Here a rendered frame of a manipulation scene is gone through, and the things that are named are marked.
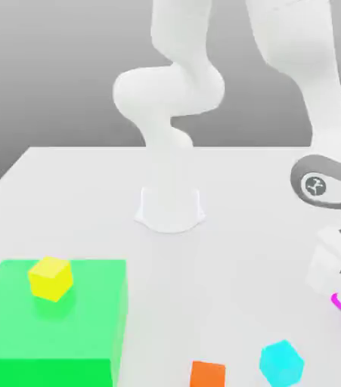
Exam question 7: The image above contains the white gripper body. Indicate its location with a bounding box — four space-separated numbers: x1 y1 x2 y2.
305 244 341 299

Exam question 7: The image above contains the small cyan cube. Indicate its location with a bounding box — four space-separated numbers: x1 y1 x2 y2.
259 339 305 387

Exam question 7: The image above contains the small orange cube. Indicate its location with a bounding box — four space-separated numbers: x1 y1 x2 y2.
189 360 227 387

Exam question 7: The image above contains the small yellow cube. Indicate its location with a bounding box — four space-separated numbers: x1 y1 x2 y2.
27 255 74 303

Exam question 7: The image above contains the large green box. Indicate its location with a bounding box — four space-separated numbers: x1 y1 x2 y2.
0 259 129 387

